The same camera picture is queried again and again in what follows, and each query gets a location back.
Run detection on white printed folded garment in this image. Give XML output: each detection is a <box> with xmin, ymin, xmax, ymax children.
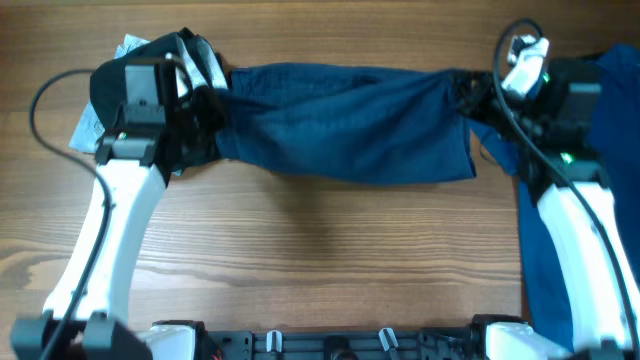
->
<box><xmin>69</xmin><ymin>34</ymin><xmax>149</xmax><ymax>153</ymax></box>

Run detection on navy blue shorts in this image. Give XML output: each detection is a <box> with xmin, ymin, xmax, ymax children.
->
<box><xmin>214</xmin><ymin>62</ymin><xmax>479</xmax><ymax>185</ymax></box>

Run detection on blue polo shirt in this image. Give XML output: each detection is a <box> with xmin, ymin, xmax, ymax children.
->
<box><xmin>466</xmin><ymin>36</ymin><xmax>639</xmax><ymax>359</ymax></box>

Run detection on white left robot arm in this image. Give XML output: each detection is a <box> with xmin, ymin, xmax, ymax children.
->
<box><xmin>10</xmin><ymin>53</ymin><xmax>225</xmax><ymax>359</ymax></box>

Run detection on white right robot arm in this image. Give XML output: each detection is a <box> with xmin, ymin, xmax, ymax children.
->
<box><xmin>454</xmin><ymin>58</ymin><xmax>639</xmax><ymax>359</ymax></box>

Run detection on dark green folded shorts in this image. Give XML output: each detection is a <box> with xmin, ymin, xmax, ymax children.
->
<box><xmin>89</xmin><ymin>27</ymin><xmax>232</xmax><ymax>174</ymax></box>

